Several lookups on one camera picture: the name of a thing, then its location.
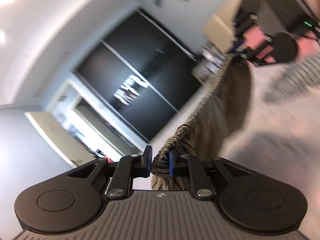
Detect olive striped pants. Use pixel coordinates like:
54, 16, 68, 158
151, 55, 252, 191

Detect pink pillow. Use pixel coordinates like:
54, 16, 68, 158
243, 27, 319, 67

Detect grey checked garment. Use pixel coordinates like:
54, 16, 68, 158
263, 52, 319, 104

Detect beige padded headboard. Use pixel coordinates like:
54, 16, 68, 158
202, 0, 242, 54

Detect cream bedroom door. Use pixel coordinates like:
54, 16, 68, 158
25, 112, 95, 168

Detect grey pink-dotted bed sheet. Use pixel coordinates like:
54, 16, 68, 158
221, 64, 319, 239

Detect white bedside table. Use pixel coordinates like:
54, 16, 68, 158
191, 44, 224, 85

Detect black sliding wardrobe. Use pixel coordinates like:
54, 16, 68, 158
74, 10, 200, 141

